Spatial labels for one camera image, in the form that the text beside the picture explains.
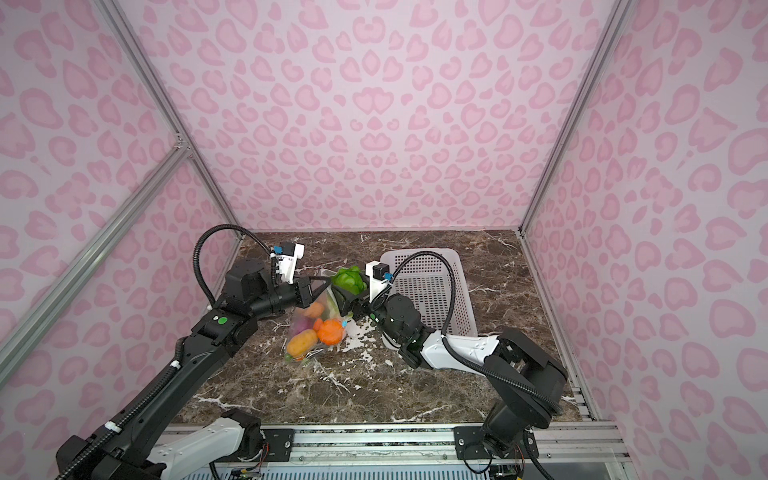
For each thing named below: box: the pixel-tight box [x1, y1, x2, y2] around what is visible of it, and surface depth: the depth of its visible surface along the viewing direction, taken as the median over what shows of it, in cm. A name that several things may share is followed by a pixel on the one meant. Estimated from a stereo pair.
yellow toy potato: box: [287, 329, 318, 359], surface depth 85 cm
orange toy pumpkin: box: [313, 318, 344, 345], surface depth 86 cm
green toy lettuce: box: [331, 266, 367, 295], surface depth 78 cm
